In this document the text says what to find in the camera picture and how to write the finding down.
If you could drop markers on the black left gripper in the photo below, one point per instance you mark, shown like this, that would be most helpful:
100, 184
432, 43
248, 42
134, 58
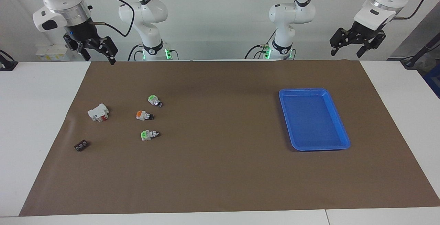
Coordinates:
364, 31

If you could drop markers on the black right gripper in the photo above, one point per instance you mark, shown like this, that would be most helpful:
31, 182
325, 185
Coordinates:
82, 31

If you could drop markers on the green white selector switch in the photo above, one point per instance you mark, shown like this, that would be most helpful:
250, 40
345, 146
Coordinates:
146, 135
153, 100

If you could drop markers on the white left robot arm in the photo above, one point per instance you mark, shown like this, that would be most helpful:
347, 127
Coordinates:
292, 12

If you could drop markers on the white cardboard box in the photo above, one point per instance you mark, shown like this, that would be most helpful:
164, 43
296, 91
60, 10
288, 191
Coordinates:
51, 51

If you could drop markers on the black stand with pole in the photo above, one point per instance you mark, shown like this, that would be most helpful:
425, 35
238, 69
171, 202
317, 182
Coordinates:
409, 63

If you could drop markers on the white red circuit breaker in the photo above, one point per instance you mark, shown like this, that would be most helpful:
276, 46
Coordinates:
97, 112

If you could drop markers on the dark grey panel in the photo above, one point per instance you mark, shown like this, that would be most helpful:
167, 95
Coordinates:
426, 32

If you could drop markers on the blue crate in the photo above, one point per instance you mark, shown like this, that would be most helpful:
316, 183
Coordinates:
435, 80

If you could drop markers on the black table clamp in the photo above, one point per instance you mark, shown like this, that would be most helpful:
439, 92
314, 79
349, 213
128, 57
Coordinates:
7, 65

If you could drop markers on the blue plastic tray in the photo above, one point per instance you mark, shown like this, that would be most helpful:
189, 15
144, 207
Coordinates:
314, 122

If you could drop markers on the small black terminal block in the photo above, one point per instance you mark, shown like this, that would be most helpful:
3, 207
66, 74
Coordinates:
81, 146

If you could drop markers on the brown table mat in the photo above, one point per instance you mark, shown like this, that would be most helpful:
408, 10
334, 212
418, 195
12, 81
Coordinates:
220, 170

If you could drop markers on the orange white selector switch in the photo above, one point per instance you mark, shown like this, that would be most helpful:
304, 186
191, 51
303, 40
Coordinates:
141, 115

